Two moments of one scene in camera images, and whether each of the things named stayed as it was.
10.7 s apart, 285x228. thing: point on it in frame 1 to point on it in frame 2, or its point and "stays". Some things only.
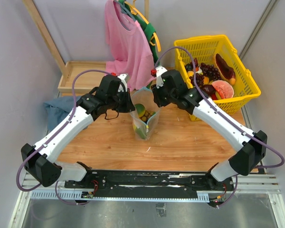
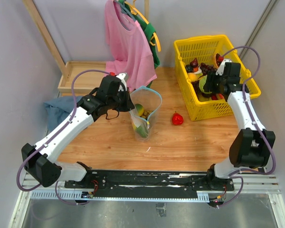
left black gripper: x=129 y=106 stays
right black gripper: x=157 y=98 to x=208 y=86
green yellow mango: x=140 y=109 stays
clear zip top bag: x=145 y=118 stays
